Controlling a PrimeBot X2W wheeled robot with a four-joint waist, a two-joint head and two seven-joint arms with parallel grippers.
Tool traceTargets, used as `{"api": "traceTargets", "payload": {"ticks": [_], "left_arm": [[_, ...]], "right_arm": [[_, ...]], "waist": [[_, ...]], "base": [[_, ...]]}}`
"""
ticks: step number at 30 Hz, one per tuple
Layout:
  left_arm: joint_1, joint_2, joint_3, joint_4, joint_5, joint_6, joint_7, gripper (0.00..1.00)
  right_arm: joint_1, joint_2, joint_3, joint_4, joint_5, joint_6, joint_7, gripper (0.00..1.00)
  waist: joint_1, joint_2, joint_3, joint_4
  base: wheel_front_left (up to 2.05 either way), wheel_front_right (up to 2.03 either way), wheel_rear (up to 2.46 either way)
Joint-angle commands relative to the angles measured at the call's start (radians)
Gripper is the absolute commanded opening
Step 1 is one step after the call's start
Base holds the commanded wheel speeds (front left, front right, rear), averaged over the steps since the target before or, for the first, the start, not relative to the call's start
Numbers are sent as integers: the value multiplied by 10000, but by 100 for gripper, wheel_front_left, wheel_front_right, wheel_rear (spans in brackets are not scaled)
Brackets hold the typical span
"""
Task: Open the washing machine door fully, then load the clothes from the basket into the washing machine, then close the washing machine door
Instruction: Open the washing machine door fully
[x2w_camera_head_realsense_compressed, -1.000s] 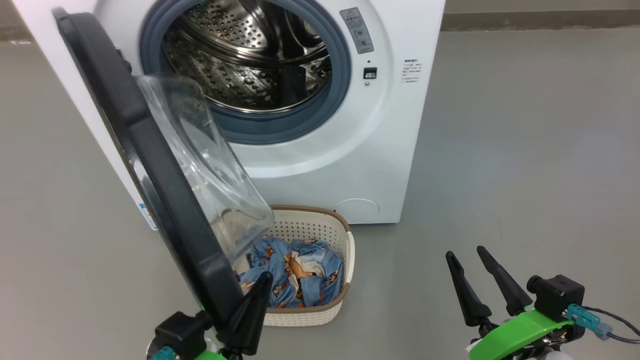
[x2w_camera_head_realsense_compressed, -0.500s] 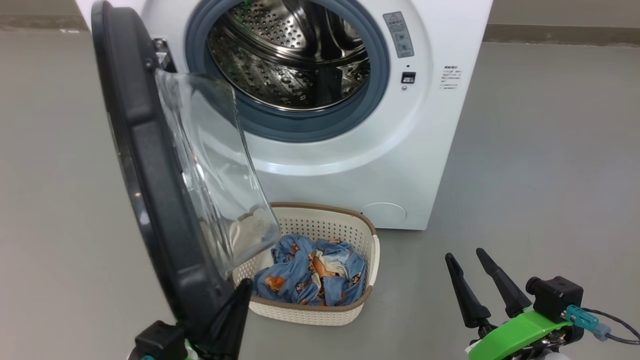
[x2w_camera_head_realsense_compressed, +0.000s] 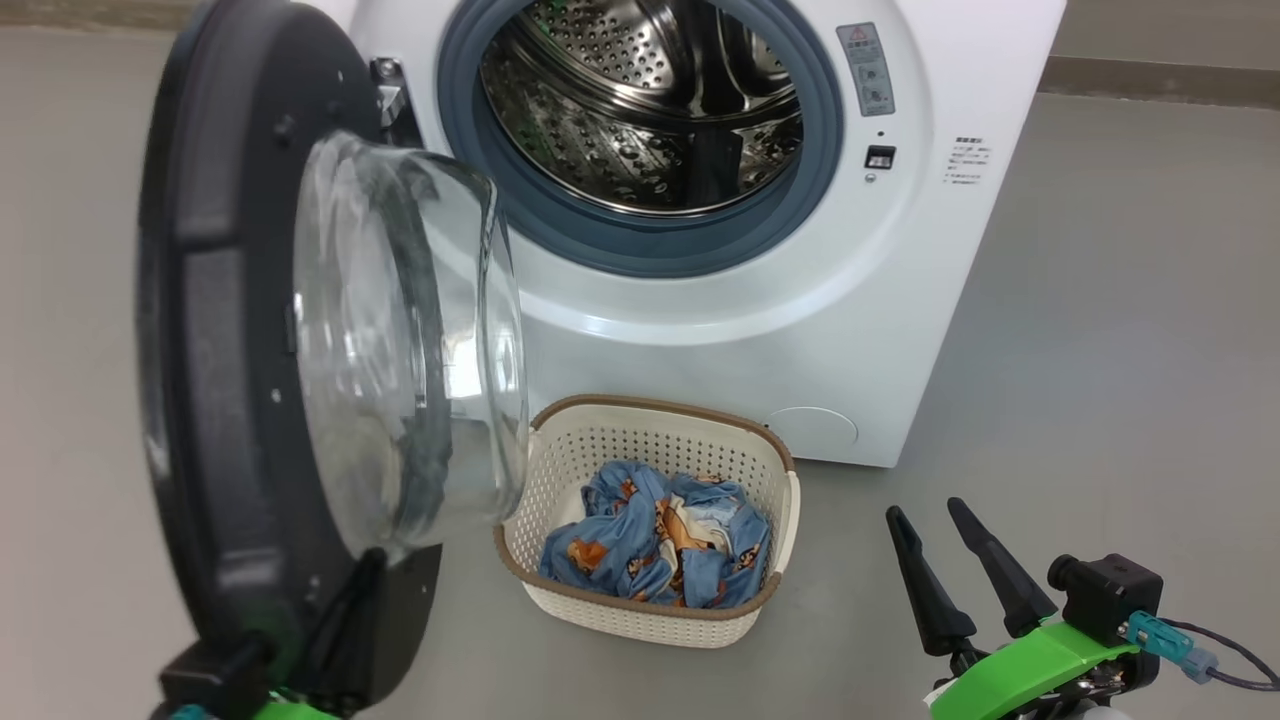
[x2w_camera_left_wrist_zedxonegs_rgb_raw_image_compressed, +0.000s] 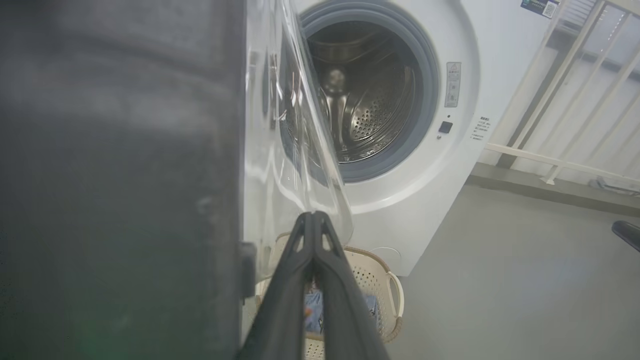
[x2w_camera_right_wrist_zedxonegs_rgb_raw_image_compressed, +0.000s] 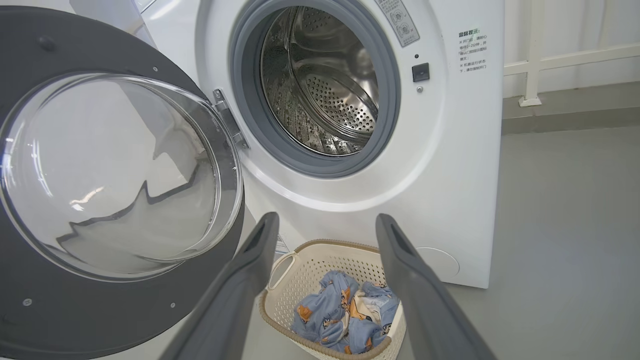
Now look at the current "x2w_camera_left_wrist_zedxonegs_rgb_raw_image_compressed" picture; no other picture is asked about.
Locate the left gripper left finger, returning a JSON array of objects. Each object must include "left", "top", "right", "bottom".
[{"left": 237, "top": 211, "right": 316, "bottom": 360}]

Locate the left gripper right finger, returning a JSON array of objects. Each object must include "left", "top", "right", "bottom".
[{"left": 313, "top": 211, "right": 391, "bottom": 360}]

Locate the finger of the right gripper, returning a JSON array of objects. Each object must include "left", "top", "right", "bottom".
[{"left": 611, "top": 220, "right": 640, "bottom": 253}]

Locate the blue cartoon print garment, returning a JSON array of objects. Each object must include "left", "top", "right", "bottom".
[{"left": 304, "top": 291, "right": 379, "bottom": 335}]

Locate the dark round washer door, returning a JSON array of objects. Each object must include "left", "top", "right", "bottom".
[{"left": 0, "top": 0, "right": 354, "bottom": 360}]

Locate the white front-load washing machine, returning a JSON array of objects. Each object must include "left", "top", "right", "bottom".
[{"left": 280, "top": 0, "right": 571, "bottom": 277}]

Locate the stainless steel washing machine drum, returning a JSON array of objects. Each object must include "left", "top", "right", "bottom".
[{"left": 306, "top": 21, "right": 417, "bottom": 163}]

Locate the grey rubber door gasket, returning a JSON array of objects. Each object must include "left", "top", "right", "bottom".
[{"left": 298, "top": 0, "right": 441, "bottom": 183}]

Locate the cream perforated laundry basket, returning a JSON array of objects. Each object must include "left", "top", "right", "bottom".
[{"left": 255, "top": 232, "right": 405, "bottom": 360}]

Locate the round drain filter cover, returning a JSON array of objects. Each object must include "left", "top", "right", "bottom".
[{"left": 370, "top": 246, "right": 402, "bottom": 273}]

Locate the white slatted railing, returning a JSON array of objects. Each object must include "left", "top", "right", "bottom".
[{"left": 484, "top": 0, "right": 640, "bottom": 187}]

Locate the grey warning sticker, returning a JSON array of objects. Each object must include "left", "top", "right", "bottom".
[{"left": 445, "top": 62, "right": 462, "bottom": 108}]

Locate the small dark QR sticker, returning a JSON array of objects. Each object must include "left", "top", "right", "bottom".
[{"left": 520, "top": 0, "right": 558, "bottom": 19}]

